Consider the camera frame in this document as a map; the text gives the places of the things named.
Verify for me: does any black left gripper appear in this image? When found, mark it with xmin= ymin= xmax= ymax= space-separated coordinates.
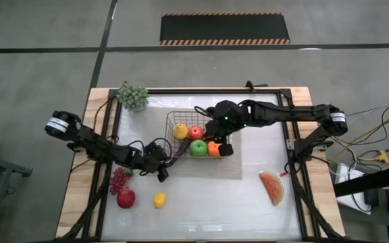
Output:
xmin=139 ymin=140 xmax=191 ymax=184

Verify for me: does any orange fruit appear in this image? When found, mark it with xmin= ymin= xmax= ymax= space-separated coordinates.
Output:
xmin=207 ymin=140 xmax=222 ymax=157

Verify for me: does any green apple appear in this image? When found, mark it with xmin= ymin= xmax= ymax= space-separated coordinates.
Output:
xmin=189 ymin=139 xmax=209 ymax=157

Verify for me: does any yellow pear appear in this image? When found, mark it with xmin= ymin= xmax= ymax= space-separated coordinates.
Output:
xmin=173 ymin=123 xmax=189 ymax=140

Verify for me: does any red apple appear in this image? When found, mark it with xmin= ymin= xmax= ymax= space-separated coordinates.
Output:
xmin=188 ymin=125 xmax=205 ymax=141
xmin=116 ymin=187 xmax=136 ymax=209

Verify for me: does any silver wire basket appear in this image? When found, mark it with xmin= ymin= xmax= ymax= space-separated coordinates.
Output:
xmin=163 ymin=110 xmax=233 ymax=159

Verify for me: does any yellow lemon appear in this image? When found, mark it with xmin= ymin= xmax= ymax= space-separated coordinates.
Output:
xmin=153 ymin=191 xmax=167 ymax=209

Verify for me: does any purple grape bunch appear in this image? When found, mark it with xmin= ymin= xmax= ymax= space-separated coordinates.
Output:
xmin=109 ymin=167 xmax=134 ymax=196

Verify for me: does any watermelon slice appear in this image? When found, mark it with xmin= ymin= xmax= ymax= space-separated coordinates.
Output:
xmin=259 ymin=171 xmax=285 ymax=207

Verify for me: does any grey woven placemat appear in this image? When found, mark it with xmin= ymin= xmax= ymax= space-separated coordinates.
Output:
xmin=136 ymin=107 xmax=243 ymax=180

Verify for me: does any black clamp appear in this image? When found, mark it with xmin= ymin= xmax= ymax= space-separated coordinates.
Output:
xmin=244 ymin=80 xmax=269 ymax=92

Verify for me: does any green grape bunch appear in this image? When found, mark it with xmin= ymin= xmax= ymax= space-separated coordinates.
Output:
xmin=116 ymin=83 xmax=150 ymax=112

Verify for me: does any black hazard-striped floor mat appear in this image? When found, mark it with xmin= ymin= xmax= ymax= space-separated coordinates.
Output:
xmin=159 ymin=12 xmax=291 ymax=46

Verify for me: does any yellow power connector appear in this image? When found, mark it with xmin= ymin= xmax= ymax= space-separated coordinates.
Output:
xmin=358 ymin=150 xmax=389 ymax=165

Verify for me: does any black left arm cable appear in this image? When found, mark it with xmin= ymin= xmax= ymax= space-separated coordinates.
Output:
xmin=126 ymin=136 xmax=174 ymax=176

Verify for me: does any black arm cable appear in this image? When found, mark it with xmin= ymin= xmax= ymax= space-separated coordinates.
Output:
xmin=126 ymin=136 xmax=174 ymax=176
xmin=194 ymin=105 xmax=217 ymax=121

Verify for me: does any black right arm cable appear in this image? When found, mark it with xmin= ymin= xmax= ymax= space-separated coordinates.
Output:
xmin=194 ymin=105 xmax=217 ymax=121

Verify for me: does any black aluminium table frame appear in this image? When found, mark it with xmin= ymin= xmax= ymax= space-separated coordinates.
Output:
xmin=55 ymin=88 xmax=344 ymax=242

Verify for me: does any thin black cable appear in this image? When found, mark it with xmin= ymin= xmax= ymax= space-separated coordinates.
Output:
xmin=93 ymin=97 xmax=113 ymax=132

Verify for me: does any grey cable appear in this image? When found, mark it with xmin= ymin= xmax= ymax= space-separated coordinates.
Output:
xmin=345 ymin=103 xmax=389 ymax=117

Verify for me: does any yellow cable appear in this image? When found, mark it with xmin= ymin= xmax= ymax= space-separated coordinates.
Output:
xmin=329 ymin=114 xmax=389 ymax=163

